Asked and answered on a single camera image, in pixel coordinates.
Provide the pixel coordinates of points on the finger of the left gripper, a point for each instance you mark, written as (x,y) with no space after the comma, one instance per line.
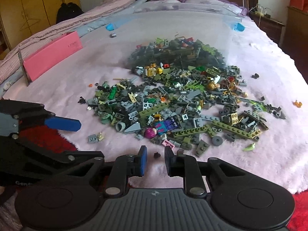
(17,116)
(17,155)

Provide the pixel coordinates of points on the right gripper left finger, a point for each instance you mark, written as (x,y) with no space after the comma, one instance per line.
(123,168)

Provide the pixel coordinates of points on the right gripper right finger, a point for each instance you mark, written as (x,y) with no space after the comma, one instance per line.
(186,167)

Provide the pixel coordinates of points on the small black lego piece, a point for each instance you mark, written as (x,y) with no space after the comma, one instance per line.
(157,155)

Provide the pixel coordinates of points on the grey plate with tan stud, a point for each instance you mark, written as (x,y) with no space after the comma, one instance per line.
(95,138)

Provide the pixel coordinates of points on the grey round lego disc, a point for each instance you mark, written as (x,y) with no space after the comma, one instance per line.
(217,140)

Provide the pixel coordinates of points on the red fleece blanket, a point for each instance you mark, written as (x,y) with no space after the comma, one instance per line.
(50,139)

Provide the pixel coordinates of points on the purple haired minifigure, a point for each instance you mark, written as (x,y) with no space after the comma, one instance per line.
(160,127)

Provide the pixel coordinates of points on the lime green leaf piece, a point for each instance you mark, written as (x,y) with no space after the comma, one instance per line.
(249,147)

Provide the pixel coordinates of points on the black small lego cluster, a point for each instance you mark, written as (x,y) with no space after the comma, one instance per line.
(82,100)

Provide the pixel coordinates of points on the pile of loose lego bricks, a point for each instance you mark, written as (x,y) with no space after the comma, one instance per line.
(200,97)

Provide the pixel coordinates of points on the pink fluffy blanket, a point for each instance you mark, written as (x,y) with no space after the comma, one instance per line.
(280,154)

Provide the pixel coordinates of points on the yellow wardrobe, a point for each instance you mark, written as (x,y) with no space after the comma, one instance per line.
(22,18)

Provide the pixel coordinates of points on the dark lego piece far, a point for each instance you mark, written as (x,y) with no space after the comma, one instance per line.
(255,76)

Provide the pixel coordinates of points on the black bag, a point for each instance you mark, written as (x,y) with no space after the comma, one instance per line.
(68,11)

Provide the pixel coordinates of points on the small grey flat device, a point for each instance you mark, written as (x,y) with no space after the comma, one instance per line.
(113,35)

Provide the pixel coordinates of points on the orange lego piece far right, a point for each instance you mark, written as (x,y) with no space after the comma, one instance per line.
(297,104)

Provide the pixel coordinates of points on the clear plastic storage bin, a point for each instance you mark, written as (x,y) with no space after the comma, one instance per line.
(210,23)

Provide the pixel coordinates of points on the folded striped quilt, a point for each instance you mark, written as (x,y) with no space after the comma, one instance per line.
(10,65)

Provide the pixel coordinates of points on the wooden nightstand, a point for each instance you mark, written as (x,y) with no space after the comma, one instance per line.
(270,26)

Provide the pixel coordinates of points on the wooden cabinet drawers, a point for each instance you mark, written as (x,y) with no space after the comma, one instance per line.
(295,42)

